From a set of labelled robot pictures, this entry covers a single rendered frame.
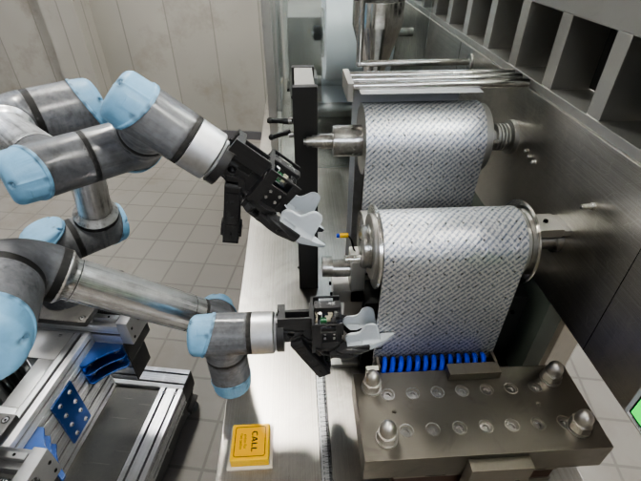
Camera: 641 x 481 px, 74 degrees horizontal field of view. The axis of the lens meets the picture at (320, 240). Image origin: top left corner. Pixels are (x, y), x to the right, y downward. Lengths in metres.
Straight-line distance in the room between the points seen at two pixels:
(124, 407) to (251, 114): 2.98
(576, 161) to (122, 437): 1.64
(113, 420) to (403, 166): 1.45
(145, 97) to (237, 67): 3.53
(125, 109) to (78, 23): 3.79
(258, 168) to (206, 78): 3.64
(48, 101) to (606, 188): 1.00
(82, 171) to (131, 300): 0.28
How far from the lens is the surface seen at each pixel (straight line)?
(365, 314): 0.79
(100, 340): 1.47
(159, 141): 0.60
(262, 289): 1.17
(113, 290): 0.84
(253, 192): 0.62
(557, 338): 1.21
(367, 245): 0.70
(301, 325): 0.75
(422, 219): 0.71
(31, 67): 5.06
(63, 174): 0.66
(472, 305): 0.80
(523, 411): 0.86
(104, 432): 1.87
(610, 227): 0.75
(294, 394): 0.96
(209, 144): 0.60
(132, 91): 0.60
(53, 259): 0.81
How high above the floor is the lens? 1.70
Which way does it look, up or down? 37 degrees down
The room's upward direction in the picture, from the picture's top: straight up
